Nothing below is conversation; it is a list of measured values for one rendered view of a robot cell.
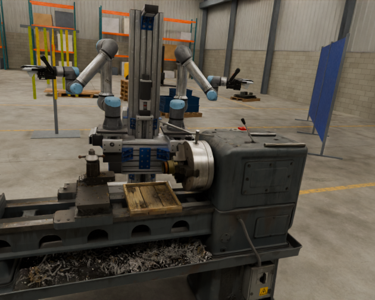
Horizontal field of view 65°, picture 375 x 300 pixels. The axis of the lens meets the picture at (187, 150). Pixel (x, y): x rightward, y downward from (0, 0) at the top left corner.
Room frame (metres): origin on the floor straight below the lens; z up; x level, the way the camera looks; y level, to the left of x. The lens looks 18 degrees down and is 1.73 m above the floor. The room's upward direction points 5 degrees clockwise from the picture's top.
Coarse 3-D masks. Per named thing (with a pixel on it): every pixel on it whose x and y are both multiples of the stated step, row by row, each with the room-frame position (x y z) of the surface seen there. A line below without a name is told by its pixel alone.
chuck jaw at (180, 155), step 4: (180, 148) 1.75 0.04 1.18; (184, 148) 1.76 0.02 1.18; (176, 152) 1.73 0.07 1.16; (180, 152) 1.74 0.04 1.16; (184, 152) 1.74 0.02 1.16; (176, 156) 1.71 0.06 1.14; (180, 156) 1.72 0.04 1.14; (184, 156) 1.73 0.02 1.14; (176, 160) 1.70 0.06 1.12; (180, 160) 1.71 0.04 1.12; (184, 160) 1.71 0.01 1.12
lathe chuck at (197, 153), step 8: (184, 144) 1.77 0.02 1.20; (192, 144) 1.69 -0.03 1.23; (200, 144) 1.70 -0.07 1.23; (192, 152) 1.62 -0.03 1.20; (200, 152) 1.64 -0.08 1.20; (192, 160) 1.61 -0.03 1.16; (200, 160) 1.60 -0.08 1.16; (192, 168) 1.60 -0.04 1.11; (200, 168) 1.58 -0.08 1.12; (208, 168) 1.60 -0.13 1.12; (184, 176) 1.73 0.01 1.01; (192, 176) 1.59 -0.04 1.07; (200, 176) 1.58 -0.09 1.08; (184, 184) 1.71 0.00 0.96; (192, 184) 1.58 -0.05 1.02; (200, 184) 1.59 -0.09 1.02
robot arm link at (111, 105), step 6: (108, 96) 2.23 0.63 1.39; (114, 96) 2.26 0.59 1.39; (102, 102) 2.23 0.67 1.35; (108, 102) 2.15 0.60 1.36; (114, 102) 2.16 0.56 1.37; (120, 102) 2.21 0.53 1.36; (108, 108) 2.15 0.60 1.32; (114, 108) 2.15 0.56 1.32; (120, 108) 2.21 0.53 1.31; (108, 114) 2.15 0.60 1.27; (114, 114) 2.15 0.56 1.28
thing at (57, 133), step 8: (56, 104) 5.82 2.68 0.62; (56, 112) 5.81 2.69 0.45; (56, 120) 5.81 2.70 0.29; (56, 128) 5.81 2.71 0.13; (32, 136) 5.49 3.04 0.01; (40, 136) 5.54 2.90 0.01; (48, 136) 5.58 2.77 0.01; (56, 136) 5.62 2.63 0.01; (64, 136) 5.67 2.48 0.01; (72, 136) 5.71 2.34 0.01
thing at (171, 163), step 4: (168, 160) 1.69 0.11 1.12; (172, 160) 1.68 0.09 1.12; (164, 164) 1.65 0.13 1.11; (168, 164) 1.65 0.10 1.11; (172, 164) 1.65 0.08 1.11; (176, 164) 1.67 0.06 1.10; (164, 168) 1.63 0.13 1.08; (168, 168) 1.64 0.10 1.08; (172, 168) 1.64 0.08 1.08; (164, 172) 1.63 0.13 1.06; (168, 172) 1.64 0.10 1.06; (172, 172) 1.65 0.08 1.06
